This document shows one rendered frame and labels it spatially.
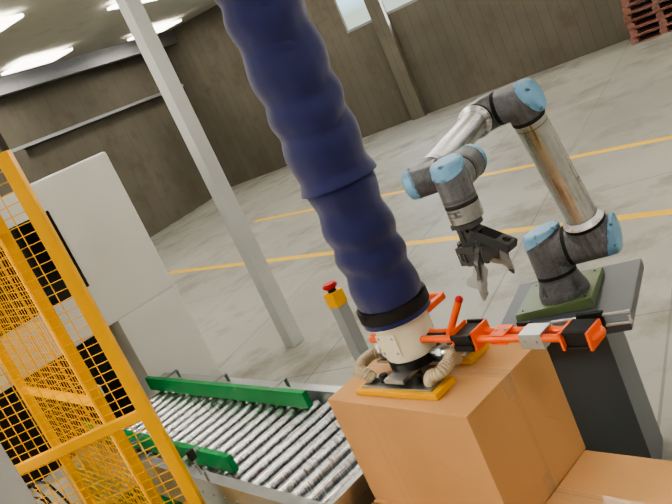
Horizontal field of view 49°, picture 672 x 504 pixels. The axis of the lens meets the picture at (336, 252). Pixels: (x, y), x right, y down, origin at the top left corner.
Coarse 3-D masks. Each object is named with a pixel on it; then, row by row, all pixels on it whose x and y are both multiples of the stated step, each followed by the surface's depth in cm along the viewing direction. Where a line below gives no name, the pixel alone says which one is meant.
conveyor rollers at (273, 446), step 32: (160, 416) 411; (192, 416) 392; (224, 416) 374; (256, 416) 363; (288, 416) 343; (320, 416) 332; (224, 448) 341; (256, 448) 330; (288, 448) 312; (320, 448) 301; (256, 480) 299; (288, 480) 288; (320, 480) 284
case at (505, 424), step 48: (480, 384) 210; (528, 384) 215; (384, 432) 229; (432, 432) 211; (480, 432) 200; (528, 432) 213; (576, 432) 228; (384, 480) 243; (432, 480) 223; (480, 480) 206; (528, 480) 211
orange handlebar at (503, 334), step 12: (432, 300) 245; (504, 324) 205; (372, 336) 238; (432, 336) 219; (444, 336) 215; (480, 336) 205; (492, 336) 201; (504, 336) 199; (516, 336) 196; (552, 336) 188; (600, 336) 180
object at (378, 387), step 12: (384, 372) 232; (372, 384) 233; (384, 384) 230; (396, 384) 226; (408, 384) 223; (420, 384) 220; (444, 384) 215; (384, 396) 227; (396, 396) 223; (408, 396) 219; (420, 396) 216; (432, 396) 212
